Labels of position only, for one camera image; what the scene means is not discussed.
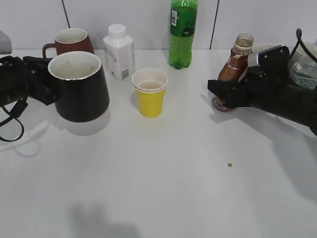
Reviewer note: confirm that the clear water bottle green label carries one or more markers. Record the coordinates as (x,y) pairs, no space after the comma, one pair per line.
(304,73)

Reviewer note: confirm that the yellow paper cup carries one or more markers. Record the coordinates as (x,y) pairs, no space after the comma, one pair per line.
(150,85)

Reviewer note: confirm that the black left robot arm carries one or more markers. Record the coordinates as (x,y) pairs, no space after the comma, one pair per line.
(21,78)

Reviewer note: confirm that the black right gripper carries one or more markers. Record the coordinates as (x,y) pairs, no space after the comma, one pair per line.
(265,74)

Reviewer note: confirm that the brown Nescafe coffee bottle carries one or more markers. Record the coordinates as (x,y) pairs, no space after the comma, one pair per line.
(238,60)

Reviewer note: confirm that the black mug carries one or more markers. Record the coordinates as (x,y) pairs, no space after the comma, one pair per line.
(82,89)

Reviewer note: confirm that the green soda bottle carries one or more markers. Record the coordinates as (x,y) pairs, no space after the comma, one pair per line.
(183,15)

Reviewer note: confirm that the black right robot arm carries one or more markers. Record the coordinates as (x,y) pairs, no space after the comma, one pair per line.
(293,103)

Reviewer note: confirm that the white milk carton bottle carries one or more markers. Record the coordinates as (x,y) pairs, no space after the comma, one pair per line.
(119,50)

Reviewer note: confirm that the white mug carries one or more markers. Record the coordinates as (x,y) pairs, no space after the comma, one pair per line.
(299,53)

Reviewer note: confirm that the dark red mug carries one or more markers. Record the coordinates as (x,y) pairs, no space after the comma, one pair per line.
(68,40)

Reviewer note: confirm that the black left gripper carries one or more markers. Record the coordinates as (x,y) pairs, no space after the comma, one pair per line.
(43,86)

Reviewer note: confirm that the dark grey mug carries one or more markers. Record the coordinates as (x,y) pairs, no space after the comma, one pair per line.
(262,47)

